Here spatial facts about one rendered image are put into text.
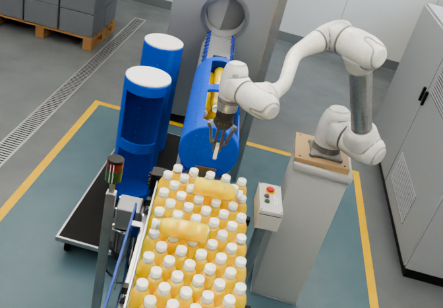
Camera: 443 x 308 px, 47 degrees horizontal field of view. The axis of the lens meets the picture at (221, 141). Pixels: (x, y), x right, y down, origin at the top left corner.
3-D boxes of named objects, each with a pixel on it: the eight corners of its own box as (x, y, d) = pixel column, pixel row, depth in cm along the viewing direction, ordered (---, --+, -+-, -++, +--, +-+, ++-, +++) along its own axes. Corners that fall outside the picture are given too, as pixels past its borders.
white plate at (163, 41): (189, 42, 373) (189, 43, 373) (156, 30, 379) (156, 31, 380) (172, 52, 350) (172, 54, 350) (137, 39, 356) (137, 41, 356)
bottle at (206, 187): (194, 179, 215) (238, 188, 216) (191, 195, 212) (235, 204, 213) (196, 174, 209) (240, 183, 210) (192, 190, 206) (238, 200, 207)
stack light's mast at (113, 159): (120, 188, 204) (126, 155, 195) (117, 198, 198) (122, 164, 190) (105, 185, 203) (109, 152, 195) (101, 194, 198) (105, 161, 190)
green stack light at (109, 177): (122, 176, 201) (124, 166, 198) (119, 186, 195) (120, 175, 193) (107, 173, 200) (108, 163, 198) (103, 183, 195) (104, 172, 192)
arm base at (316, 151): (338, 144, 292) (341, 135, 289) (342, 163, 273) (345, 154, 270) (307, 136, 292) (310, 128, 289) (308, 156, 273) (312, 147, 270)
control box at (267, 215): (274, 203, 235) (281, 185, 229) (276, 232, 217) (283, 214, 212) (253, 199, 234) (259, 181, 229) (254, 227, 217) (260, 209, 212)
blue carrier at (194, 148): (233, 103, 325) (246, 63, 311) (229, 184, 250) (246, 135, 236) (189, 92, 322) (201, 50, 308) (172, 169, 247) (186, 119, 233)
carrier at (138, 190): (105, 180, 360) (115, 206, 339) (119, 66, 315) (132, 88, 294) (144, 177, 373) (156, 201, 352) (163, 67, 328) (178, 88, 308)
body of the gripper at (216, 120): (236, 107, 213) (231, 126, 218) (216, 103, 212) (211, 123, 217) (236, 116, 207) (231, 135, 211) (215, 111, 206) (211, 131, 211)
